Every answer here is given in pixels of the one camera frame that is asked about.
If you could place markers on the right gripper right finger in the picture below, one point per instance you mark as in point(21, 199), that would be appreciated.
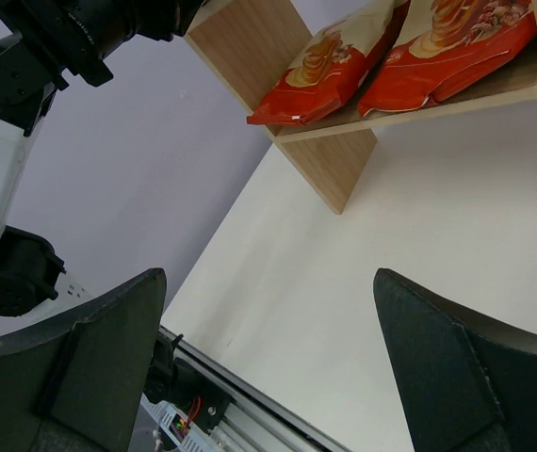
point(466, 381)

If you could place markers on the wooden two-tier shelf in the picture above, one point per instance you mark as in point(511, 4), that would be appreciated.
point(249, 44)

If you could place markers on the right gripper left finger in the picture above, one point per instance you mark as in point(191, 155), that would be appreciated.
point(73, 381)

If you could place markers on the aluminium mounting rail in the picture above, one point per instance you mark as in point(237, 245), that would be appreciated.
point(253, 420)

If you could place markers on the cassava chips bag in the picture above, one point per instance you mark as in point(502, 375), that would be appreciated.
point(445, 47)
point(333, 65)

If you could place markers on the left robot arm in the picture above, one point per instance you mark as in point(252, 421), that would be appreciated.
point(47, 39)

